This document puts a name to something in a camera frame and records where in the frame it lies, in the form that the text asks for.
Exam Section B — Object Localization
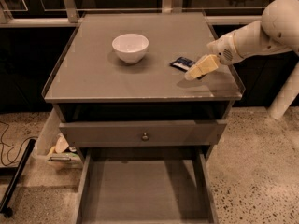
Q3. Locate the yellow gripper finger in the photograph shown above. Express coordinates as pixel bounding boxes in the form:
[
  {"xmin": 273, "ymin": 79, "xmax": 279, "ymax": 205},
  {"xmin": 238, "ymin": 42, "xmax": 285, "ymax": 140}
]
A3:
[
  {"xmin": 184, "ymin": 55, "xmax": 221, "ymax": 79},
  {"xmin": 196, "ymin": 54, "xmax": 208, "ymax": 65}
]

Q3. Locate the grey drawer cabinet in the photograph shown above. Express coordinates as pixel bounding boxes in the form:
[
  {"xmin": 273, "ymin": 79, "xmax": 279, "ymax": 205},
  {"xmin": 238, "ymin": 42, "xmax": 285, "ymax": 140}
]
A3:
[{"xmin": 43, "ymin": 12, "xmax": 243, "ymax": 156}]

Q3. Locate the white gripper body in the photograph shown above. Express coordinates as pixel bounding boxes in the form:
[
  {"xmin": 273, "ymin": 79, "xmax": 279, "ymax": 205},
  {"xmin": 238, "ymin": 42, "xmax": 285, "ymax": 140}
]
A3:
[{"xmin": 207, "ymin": 31, "xmax": 243, "ymax": 65}]

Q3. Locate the grey open middle drawer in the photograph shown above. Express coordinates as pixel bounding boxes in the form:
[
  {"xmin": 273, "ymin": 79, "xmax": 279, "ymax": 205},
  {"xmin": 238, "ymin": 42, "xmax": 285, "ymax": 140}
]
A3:
[{"xmin": 71, "ymin": 147, "xmax": 220, "ymax": 224}]

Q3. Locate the blue rxbar blueberry packet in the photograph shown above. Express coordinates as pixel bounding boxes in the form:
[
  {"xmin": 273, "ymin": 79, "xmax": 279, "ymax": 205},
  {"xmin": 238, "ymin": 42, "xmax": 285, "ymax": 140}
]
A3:
[{"xmin": 169, "ymin": 57, "xmax": 205, "ymax": 80}]

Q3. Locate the black cable on floor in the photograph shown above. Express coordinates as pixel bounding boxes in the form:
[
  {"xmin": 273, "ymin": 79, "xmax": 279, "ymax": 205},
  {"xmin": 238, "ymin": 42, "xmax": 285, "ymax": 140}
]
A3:
[{"xmin": 0, "ymin": 120, "xmax": 39, "ymax": 168}]

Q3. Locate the brass drawer knob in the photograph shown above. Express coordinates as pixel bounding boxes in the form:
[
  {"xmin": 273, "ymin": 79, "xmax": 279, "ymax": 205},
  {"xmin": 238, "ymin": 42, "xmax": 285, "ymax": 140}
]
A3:
[{"xmin": 141, "ymin": 133, "xmax": 150, "ymax": 141}]

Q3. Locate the metal window frame rail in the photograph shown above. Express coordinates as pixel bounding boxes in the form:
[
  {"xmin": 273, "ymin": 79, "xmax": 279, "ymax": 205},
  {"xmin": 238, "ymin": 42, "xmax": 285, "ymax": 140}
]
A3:
[{"xmin": 0, "ymin": 0, "xmax": 265, "ymax": 27}]

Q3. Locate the white ceramic bowl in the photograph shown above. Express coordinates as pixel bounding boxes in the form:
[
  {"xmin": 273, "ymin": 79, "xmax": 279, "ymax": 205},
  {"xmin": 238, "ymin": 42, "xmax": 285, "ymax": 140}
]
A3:
[{"xmin": 112, "ymin": 34, "xmax": 150, "ymax": 63}]

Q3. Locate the black metal stand leg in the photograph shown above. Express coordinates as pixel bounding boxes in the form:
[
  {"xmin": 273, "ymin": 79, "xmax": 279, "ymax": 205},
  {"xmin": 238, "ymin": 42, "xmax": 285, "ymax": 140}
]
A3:
[{"xmin": 0, "ymin": 139, "xmax": 36, "ymax": 218}]

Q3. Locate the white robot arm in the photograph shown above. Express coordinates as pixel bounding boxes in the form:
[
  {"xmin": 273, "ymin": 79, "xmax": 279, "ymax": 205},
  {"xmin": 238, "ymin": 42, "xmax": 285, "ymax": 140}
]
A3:
[{"xmin": 185, "ymin": 0, "xmax": 299, "ymax": 80}]

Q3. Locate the grey top drawer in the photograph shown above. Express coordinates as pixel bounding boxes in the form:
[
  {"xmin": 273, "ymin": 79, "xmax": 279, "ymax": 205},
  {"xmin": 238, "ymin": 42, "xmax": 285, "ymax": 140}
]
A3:
[{"xmin": 59, "ymin": 119, "xmax": 226, "ymax": 148}]

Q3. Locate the clear plastic bin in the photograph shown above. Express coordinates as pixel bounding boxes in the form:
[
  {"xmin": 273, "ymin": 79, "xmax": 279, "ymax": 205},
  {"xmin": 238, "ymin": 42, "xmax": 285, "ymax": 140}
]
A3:
[{"xmin": 34, "ymin": 110, "xmax": 82, "ymax": 170}]

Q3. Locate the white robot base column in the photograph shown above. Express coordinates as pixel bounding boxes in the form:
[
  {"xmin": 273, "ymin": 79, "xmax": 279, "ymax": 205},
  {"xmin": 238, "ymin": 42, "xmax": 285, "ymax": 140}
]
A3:
[{"xmin": 268, "ymin": 62, "xmax": 299, "ymax": 119}]

